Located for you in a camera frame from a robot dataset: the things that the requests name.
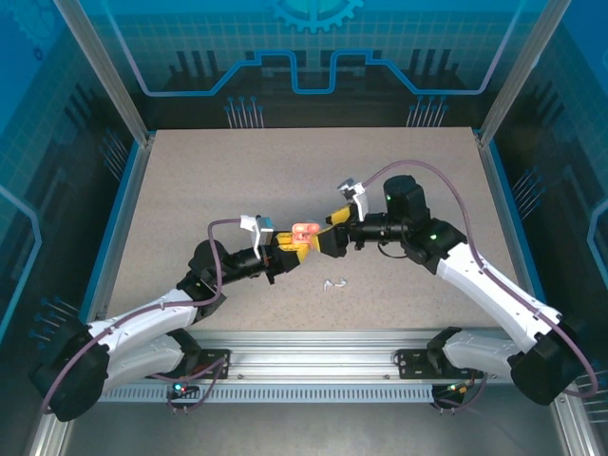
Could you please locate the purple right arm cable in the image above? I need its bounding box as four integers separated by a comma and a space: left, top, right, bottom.
361, 160, 599, 413

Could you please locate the perforated metal cable duct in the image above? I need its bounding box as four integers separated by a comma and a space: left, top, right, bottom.
94, 384, 447, 405

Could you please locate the grey metal sheet panel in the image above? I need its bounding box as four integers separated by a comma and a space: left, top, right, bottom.
59, 401, 571, 456

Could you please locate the aluminium frame post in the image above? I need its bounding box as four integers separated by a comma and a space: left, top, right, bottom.
477, 0, 574, 146
52, 0, 156, 146

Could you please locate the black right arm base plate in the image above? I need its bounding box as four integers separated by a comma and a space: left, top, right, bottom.
395, 349, 485, 380

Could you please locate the aluminium mounting rail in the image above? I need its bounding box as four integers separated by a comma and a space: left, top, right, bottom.
64, 327, 569, 381

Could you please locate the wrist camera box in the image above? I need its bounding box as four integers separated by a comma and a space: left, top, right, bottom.
335, 178, 371, 223
239, 213, 276, 261

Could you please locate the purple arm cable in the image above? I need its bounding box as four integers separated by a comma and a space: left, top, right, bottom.
361, 160, 599, 413
40, 217, 233, 415

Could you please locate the aluminium table side rail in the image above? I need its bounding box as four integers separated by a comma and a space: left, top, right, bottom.
86, 131, 158, 333
474, 130, 545, 333

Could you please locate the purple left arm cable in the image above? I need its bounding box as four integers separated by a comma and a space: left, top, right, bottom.
40, 217, 233, 415

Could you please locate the thin black cable loop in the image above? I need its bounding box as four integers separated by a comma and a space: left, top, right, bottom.
377, 240, 410, 260

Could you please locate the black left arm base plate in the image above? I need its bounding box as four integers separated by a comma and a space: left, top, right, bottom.
182, 349, 233, 380

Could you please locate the blue table edge strip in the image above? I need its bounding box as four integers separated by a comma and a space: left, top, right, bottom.
78, 142, 142, 329
484, 142, 561, 329

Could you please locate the pink charging case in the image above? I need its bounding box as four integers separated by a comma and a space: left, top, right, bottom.
290, 221, 321, 249

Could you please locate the power connector plug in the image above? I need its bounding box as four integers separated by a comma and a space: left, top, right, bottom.
434, 379, 476, 403
166, 374, 201, 401

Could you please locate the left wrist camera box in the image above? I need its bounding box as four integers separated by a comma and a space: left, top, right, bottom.
239, 213, 276, 261

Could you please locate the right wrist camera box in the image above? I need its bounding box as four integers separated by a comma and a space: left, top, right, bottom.
335, 178, 371, 223

